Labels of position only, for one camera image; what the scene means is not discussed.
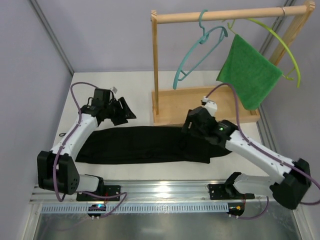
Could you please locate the black trousers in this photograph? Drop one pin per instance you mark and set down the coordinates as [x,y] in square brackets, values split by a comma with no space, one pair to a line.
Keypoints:
[146,145]

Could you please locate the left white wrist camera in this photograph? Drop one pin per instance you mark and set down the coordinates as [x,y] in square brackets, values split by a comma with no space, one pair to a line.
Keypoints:
[114,90]

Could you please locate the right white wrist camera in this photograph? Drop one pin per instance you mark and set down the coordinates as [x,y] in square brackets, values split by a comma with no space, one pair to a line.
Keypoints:
[209,105]

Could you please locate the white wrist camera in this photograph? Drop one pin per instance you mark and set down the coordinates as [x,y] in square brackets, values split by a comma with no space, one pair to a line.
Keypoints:
[209,105]
[114,90]

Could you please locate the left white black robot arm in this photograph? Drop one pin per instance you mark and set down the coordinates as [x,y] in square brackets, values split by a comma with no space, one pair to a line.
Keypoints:
[56,169]

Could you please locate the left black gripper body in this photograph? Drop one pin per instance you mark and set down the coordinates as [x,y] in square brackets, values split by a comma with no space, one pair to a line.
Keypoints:
[119,110]

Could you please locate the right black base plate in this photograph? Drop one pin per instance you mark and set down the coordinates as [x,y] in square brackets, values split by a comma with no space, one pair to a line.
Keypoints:
[225,192]

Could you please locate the green microfibre cloth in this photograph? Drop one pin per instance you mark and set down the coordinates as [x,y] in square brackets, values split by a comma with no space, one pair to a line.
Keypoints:
[250,73]

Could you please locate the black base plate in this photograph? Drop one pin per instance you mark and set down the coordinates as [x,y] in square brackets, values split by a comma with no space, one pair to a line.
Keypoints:
[225,192]
[106,191]

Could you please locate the aluminium mounting rail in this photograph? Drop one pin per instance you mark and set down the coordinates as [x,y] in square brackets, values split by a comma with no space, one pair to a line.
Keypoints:
[156,191]

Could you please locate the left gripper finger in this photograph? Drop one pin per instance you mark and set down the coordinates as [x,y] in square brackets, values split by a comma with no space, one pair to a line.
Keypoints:
[119,120]
[125,112]

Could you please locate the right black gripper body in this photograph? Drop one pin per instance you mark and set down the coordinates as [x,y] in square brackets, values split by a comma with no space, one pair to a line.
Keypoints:
[189,124]

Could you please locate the wooden clothes rack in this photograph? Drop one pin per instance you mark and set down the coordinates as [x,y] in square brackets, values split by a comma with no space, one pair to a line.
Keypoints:
[170,106]

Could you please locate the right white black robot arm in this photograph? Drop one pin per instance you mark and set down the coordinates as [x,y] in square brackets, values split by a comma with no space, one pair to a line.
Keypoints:
[287,181]

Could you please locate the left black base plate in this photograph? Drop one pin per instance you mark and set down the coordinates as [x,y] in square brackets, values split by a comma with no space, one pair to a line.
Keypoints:
[106,191]

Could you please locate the grey slotted cable duct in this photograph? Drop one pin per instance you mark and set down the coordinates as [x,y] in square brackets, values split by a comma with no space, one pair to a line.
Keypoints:
[136,208]

